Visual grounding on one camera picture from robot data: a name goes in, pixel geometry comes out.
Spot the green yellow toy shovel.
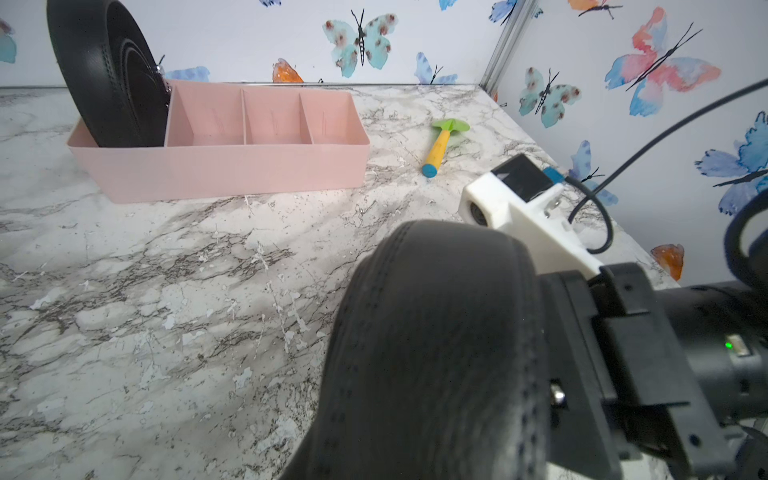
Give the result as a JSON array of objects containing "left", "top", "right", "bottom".
[{"left": 421, "top": 119, "right": 470, "bottom": 178}]

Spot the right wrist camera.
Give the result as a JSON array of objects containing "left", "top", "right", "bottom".
[{"left": 458, "top": 154, "right": 602, "bottom": 278}]

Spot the pink compartment storage tray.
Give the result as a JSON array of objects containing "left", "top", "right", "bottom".
[{"left": 67, "top": 81, "right": 370, "bottom": 203}]

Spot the black belt coil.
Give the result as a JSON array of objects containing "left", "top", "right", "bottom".
[{"left": 283, "top": 220, "right": 550, "bottom": 479}]

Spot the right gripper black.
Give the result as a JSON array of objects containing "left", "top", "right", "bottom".
[{"left": 541, "top": 263, "right": 767, "bottom": 479}]

